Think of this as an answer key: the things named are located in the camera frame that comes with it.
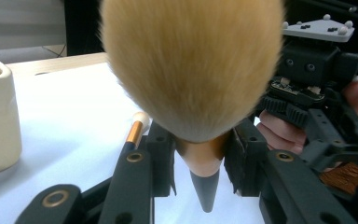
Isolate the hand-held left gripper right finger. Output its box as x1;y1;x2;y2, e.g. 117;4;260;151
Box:
223;119;358;224

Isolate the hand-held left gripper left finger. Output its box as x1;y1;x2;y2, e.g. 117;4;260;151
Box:
97;121;177;224

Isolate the small makeup brush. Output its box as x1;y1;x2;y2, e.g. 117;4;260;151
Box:
117;111;152;161

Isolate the large makeup brush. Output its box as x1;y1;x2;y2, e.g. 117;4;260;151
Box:
99;0;285;214

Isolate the wooden table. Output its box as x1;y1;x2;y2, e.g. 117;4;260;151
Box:
6;50;110;78

